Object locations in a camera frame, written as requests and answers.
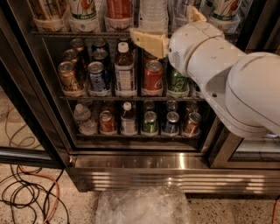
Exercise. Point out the green can front middle shelf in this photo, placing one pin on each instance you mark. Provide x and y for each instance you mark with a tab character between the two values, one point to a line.
176	82

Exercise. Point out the brown tea bottle shelf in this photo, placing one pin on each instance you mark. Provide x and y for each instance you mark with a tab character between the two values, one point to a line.
124	68
128	120

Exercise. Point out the gold can shelf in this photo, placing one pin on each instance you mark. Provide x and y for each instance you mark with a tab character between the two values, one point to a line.
69	77
192	123

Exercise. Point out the clear water bottle top shelf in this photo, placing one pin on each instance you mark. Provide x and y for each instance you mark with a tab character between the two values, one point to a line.
153	15

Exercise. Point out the silver can top shelf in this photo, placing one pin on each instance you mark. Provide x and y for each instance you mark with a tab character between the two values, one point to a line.
180	6

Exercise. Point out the blue can bottom shelf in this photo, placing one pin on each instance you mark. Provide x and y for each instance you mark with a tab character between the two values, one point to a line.
171	123

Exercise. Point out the white green can top right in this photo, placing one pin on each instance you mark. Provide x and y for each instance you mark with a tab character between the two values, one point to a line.
225	10

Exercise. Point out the white green can top shelf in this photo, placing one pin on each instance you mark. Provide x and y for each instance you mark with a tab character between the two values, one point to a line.
82	9

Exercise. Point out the red cola can front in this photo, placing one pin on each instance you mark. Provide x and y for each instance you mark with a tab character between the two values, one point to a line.
152	78

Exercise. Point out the brown tea bottle middle shelf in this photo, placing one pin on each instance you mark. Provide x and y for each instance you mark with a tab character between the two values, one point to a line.
124	68

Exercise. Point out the open fridge glass door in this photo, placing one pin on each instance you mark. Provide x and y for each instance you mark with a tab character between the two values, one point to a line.
19	83

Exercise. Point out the blue can second row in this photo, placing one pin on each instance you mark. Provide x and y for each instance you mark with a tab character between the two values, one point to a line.
102	56

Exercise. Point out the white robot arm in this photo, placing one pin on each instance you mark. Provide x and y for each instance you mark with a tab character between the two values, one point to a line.
242	89

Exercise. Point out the gold can bottom shelf right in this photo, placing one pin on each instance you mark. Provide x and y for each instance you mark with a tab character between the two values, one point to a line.
192	123

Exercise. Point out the blue can front middle shelf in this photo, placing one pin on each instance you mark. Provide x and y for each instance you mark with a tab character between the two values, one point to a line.
99	77

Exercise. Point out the crumpled clear plastic bag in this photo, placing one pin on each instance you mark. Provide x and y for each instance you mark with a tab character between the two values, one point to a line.
148	205

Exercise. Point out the green can bottom shelf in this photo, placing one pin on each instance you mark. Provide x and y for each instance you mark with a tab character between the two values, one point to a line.
150	123

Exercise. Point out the gold can second row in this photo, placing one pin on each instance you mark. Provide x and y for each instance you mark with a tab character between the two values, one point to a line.
73	56

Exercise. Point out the tan striped can top shelf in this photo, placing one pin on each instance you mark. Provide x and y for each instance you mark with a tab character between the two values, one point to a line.
48	9

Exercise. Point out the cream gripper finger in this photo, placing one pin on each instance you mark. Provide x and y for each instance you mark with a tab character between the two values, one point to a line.
193	15
155	44

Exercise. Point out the gold can front middle shelf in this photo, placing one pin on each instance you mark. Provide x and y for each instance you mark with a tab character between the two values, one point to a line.
69	77

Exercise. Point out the small water bottle bottom shelf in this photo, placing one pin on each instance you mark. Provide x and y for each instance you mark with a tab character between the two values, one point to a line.
83	117

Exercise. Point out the brown tea bottle bottom shelf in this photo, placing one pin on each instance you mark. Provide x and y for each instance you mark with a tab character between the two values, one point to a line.
128	120

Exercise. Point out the blue can shelf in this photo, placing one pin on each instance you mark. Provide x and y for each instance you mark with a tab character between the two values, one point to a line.
171	123
99	77

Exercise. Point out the red can bottom shelf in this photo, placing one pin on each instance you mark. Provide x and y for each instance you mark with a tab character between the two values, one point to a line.
107	122

